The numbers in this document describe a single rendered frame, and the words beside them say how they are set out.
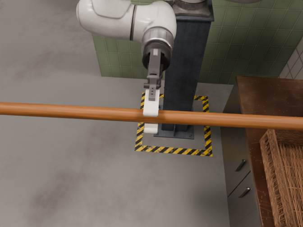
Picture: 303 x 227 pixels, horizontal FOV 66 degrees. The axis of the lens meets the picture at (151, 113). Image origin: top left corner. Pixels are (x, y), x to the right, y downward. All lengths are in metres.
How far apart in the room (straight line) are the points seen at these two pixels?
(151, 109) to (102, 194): 1.30
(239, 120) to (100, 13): 0.46
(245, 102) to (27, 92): 1.86
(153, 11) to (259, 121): 0.41
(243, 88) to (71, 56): 1.78
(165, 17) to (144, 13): 0.06
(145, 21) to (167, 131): 1.31
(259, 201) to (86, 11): 0.99
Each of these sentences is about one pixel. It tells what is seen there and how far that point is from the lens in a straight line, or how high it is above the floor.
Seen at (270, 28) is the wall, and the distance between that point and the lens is 2.01.
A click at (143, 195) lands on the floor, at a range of 1.69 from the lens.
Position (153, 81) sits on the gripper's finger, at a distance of 0.51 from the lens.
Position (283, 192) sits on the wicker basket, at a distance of 1.08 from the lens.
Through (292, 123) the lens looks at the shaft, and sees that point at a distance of 0.59.
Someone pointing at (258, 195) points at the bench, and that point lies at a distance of 1.18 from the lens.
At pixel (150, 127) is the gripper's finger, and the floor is 1.17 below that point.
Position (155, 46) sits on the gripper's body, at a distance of 0.63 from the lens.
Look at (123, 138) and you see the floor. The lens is 1.88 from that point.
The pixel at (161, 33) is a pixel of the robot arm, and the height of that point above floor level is 1.24.
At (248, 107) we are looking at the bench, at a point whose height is 0.58.
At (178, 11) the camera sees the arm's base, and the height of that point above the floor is 1.02.
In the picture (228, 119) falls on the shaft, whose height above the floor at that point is 1.20.
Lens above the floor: 1.62
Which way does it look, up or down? 54 degrees down
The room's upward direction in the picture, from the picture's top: straight up
